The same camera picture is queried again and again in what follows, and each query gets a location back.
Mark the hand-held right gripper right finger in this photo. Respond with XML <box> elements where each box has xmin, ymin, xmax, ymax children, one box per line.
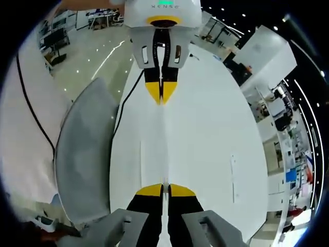
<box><xmin>167</xmin><ymin>183</ymin><xmax>249</xmax><ymax>247</ymax></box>

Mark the person's white shirt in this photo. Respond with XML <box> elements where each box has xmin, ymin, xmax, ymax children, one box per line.
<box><xmin>0</xmin><ymin>33</ymin><xmax>74</xmax><ymax>206</ymax></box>

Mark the black cable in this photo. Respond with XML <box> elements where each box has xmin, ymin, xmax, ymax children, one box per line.
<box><xmin>16</xmin><ymin>55</ymin><xmax>57</xmax><ymax>165</ymax></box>
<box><xmin>112</xmin><ymin>68</ymin><xmax>145</xmax><ymax>141</ymax></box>

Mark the grey mesh chair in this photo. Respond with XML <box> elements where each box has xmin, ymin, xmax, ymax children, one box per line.
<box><xmin>53</xmin><ymin>77</ymin><xmax>121</xmax><ymax>227</ymax></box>

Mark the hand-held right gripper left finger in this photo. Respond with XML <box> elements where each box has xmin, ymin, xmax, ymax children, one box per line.
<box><xmin>58</xmin><ymin>183</ymin><xmax>166</xmax><ymax>247</ymax></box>

